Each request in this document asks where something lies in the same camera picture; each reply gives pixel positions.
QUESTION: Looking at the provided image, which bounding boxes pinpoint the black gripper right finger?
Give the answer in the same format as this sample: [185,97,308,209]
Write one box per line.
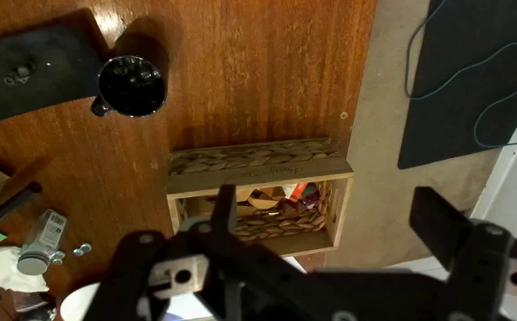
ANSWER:
[407,186,517,321]

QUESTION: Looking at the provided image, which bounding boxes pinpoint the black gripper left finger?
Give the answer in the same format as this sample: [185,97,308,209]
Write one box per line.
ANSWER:
[85,184,308,321]

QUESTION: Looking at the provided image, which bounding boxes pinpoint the small dark toy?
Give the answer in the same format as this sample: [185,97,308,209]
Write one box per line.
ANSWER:
[1,59,40,90]

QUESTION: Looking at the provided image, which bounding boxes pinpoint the black rectangular tray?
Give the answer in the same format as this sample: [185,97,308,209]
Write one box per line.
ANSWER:
[0,8,112,131]

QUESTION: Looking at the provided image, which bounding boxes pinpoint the small silver bolt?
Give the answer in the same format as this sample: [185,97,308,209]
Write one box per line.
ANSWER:
[71,241,94,259]

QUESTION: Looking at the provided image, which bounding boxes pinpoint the white plate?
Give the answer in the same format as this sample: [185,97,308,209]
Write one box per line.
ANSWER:
[58,280,108,321]

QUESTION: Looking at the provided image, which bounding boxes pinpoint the small clear bottle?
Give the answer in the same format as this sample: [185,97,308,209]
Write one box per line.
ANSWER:
[15,209,69,277]

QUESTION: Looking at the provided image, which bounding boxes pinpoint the dark floor mat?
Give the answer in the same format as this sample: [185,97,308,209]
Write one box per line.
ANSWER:
[395,0,517,172]

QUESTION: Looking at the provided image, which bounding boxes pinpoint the wooden crate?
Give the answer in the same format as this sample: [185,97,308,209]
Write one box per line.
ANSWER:
[163,138,354,259]

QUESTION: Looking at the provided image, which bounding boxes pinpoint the black mug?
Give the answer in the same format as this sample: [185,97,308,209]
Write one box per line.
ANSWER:
[88,54,169,120]

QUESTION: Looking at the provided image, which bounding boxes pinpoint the teal cable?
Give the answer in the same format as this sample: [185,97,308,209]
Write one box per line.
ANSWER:
[402,0,517,150]

